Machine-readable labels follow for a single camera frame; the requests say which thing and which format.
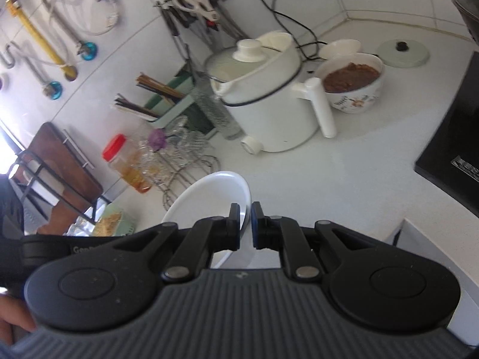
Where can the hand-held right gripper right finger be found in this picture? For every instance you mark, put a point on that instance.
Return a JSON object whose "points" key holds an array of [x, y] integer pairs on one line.
{"points": [[256, 228]]}

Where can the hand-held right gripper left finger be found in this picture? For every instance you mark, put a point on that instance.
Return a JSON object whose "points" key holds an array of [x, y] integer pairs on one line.
{"points": [[235, 228]]}

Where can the person's left hand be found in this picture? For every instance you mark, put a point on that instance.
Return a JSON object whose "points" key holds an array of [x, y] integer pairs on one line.
{"points": [[14, 314]]}

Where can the black dish rack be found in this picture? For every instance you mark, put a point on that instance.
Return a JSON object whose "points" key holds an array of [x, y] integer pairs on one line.
{"points": [[41, 189]]}

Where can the enoki mushrooms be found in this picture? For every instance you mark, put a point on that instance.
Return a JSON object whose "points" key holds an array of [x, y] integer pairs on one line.
{"points": [[108, 222]]}

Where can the metal cup rack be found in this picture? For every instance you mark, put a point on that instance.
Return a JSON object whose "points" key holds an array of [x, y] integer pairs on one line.
{"points": [[187, 183]]}

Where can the green colander basket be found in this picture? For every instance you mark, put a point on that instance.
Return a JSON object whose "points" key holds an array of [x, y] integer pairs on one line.
{"points": [[127, 226]]}

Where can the wooden cutting board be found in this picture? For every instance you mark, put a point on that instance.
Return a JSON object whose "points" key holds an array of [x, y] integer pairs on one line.
{"points": [[52, 146]]}

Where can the red lid plastic jar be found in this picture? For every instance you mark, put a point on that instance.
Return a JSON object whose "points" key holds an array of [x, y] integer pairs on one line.
{"points": [[125, 168]]}

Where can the glass pitcher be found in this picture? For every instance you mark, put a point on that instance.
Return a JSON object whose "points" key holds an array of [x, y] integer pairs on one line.
{"points": [[217, 116]]}

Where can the white electric pot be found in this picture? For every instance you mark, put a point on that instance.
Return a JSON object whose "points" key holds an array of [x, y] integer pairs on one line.
{"points": [[269, 112]]}

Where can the purple tinted glass cup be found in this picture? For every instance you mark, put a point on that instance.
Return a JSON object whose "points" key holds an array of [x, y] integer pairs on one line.
{"points": [[157, 140]]}

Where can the green utensil holder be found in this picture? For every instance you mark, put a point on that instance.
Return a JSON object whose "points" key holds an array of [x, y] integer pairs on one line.
{"points": [[176, 108]]}

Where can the bundle of pale chopsticks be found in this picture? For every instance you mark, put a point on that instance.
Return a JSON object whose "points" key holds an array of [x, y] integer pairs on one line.
{"points": [[134, 109]]}

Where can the blue pipe valve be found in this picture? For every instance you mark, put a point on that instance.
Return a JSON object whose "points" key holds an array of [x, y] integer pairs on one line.
{"points": [[88, 50], [53, 89]]}

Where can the bundle of brown chopsticks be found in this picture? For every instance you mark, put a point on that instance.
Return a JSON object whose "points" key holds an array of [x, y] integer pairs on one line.
{"points": [[161, 86]]}

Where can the printed ceramic bowl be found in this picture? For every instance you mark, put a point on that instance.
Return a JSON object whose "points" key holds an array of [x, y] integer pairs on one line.
{"points": [[355, 101]]}

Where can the brown stewed food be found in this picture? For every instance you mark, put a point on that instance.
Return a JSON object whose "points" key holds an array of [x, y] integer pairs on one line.
{"points": [[350, 78]]}

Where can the small white bowl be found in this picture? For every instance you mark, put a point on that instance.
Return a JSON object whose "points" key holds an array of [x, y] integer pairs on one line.
{"points": [[340, 48]]}

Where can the row of hanging utensils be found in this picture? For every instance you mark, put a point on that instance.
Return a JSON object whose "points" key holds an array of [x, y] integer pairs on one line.
{"points": [[176, 26]]}

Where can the yellow gas pipe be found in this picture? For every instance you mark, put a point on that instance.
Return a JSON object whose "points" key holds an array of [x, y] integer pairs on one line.
{"points": [[37, 33]]}

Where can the black induction cooktop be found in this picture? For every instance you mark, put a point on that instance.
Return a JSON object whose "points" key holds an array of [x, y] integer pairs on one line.
{"points": [[456, 134]]}

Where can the pale green pot lid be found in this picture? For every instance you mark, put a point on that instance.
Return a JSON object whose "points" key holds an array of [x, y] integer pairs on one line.
{"points": [[402, 58]]}

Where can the dark wok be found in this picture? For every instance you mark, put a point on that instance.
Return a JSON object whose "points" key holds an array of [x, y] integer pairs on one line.
{"points": [[469, 11]]}

